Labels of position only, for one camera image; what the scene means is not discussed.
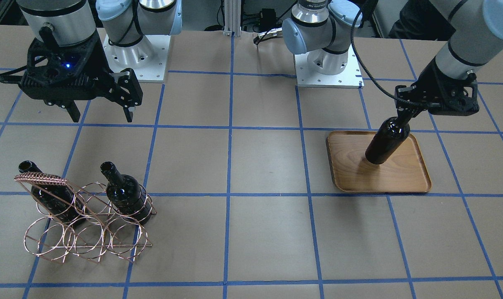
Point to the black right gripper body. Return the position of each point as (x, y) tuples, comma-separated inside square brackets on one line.
[(98, 59)]

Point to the copper wire bottle basket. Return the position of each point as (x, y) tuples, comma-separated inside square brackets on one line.
[(99, 228)]

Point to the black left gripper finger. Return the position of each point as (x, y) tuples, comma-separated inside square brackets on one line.
[(404, 115)]

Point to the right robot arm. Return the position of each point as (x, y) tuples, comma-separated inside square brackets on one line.
[(60, 23)]

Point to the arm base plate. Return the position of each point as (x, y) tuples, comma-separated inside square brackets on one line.
[(320, 69), (148, 58)]

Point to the dark wine bottle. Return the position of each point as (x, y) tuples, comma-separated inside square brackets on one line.
[(386, 141), (126, 194)]

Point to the wooden tray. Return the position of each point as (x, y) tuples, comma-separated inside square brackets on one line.
[(404, 172)]

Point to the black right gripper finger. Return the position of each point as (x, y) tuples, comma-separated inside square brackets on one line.
[(73, 111), (128, 111)]

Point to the aluminium frame post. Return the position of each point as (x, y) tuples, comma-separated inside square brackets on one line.
[(232, 18)]

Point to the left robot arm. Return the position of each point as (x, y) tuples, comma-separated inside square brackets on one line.
[(330, 24)]

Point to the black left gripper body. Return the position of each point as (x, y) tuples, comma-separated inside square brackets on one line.
[(435, 75)]

